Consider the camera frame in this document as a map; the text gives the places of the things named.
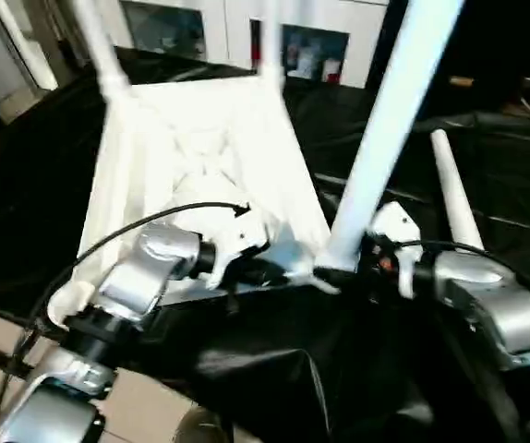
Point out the white plastic table leg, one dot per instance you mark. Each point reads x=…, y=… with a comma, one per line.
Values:
x=454, y=185
x=103, y=46
x=271, y=41
x=390, y=120

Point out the white plastic table top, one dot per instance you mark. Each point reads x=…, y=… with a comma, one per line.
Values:
x=200, y=157

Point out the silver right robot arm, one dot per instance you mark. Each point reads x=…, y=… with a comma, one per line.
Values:
x=496, y=305

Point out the black work mat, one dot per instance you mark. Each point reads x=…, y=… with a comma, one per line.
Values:
x=339, y=369

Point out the grey left robot leg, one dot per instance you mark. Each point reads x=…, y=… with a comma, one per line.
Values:
x=198, y=426

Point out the black low cabinet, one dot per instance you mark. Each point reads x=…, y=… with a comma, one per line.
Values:
x=496, y=37

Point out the white display cabinet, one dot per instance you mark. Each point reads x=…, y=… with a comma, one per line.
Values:
x=219, y=18

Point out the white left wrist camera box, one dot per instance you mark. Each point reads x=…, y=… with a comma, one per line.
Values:
x=237, y=238

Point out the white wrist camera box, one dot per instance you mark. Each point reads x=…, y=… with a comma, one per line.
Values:
x=237, y=238
x=396, y=221

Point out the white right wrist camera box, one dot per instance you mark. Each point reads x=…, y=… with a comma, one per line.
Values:
x=396, y=221

